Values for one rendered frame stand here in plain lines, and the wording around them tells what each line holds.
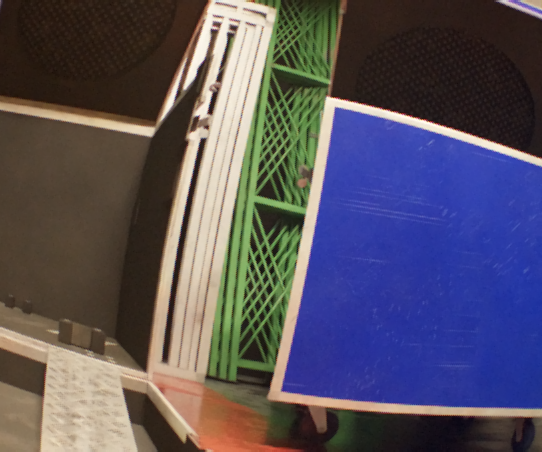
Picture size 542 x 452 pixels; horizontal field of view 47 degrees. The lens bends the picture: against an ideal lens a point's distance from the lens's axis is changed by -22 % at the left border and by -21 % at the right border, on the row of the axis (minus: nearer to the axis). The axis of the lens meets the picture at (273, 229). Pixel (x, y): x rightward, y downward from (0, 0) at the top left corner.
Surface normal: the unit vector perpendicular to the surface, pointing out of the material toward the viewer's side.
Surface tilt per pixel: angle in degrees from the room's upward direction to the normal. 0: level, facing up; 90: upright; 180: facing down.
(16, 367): 91
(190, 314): 87
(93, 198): 90
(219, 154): 87
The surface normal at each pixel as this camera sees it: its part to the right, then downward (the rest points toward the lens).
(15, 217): 0.29, -0.07
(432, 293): -0.02, -0.13
